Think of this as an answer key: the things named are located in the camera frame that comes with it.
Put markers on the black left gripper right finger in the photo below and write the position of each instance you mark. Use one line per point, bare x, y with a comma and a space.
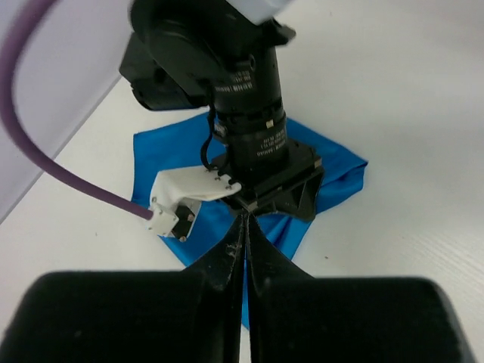
295, 317

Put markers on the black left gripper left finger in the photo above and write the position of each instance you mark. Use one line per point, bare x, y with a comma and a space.
192, 315

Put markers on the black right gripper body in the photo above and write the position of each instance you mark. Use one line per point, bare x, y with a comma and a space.
277, 177

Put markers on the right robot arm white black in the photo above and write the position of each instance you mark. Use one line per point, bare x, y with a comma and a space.
191, 54

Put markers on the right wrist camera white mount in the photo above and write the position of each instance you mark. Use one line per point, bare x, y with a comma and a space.
177, 195

